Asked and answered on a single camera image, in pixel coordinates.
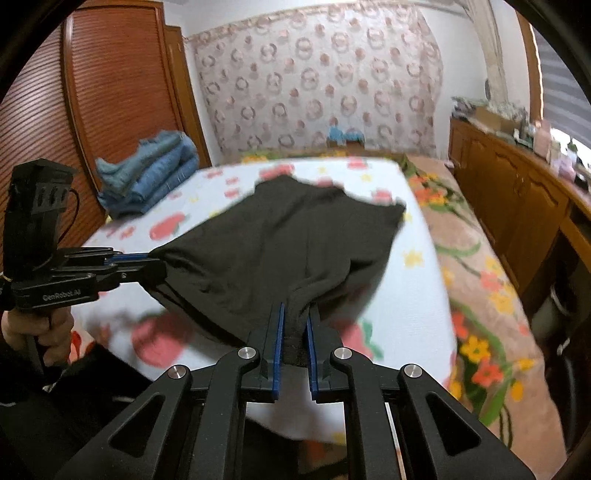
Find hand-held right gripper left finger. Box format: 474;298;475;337
55;302;287;480

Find cardboard box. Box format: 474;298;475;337
475;107;518;134

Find white strawberry print sheet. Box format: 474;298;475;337
74;157;460;444

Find beige tied curtain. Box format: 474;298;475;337
466;0;509;107

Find person's left hand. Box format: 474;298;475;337
0;308;75;366

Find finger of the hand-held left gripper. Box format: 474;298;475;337
53;247;160;269
85;261;168;292

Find black t-shirt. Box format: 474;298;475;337
143;178;408;367

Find grey trash bin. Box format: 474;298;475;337
529;281;578;342

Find blue cloth bundle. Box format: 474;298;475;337
327;124;365;143

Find wooden cabinet counter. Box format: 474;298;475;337
448;115;591;324

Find pink tissue pack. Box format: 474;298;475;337
556;154;579;179

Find pink bottle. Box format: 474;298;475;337
534;122;553;156

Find person's left forearm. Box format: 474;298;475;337
0;342;158;480

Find grey striped window blind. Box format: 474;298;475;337
533;28;591;148

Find dark blue folded jeans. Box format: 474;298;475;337
98;152;200;220

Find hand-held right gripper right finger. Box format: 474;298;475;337
305;305;536;480

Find circle patterned sheer curtain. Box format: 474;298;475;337
185;7;444;158

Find wooden louvered wardrobe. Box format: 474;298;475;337
0;0;213;278

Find floral fabric pile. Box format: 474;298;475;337
452;96;527;121

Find floral bed blanket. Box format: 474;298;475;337
240;148;568;480

